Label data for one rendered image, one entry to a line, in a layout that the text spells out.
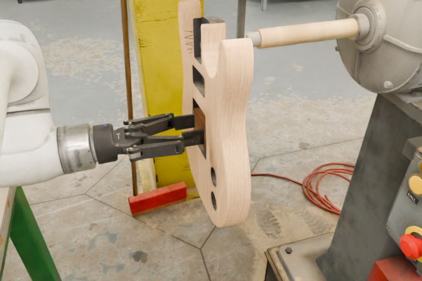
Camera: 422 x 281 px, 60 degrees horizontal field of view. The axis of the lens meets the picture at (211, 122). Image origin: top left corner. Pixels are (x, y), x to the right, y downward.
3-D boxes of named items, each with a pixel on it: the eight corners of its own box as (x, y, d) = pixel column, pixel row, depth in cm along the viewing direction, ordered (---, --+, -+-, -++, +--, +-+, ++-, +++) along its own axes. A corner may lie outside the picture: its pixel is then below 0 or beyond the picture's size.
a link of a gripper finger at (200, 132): (181, 132, 70) (181, 133, 70) (216, 126, 72) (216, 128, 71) (182, 145, 72) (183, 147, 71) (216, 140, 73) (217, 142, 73)
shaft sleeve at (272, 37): (351, 40, 66) (344, 28, 67) (360, 27, 63) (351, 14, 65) (259, 53, 62) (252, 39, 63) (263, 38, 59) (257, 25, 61)
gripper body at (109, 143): (97, 151, 75) (142, 143, 77) (98, 173, 68) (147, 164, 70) (90, 118, 72) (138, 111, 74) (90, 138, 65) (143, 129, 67)
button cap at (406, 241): (412, 240, 64) (419, 225, 61) (429, 259, 61) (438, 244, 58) (394, 245, 63) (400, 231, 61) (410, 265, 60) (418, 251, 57)
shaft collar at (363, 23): (362, 44, 66) (350, 27, 69) (373, 25, 63) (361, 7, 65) (352, 46, 66) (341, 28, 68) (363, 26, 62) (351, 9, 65)
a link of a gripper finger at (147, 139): (125, 131, 70) (124, 135, 69) (183, 132, 69) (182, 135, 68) (128, 148, 72) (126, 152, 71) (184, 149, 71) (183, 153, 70)
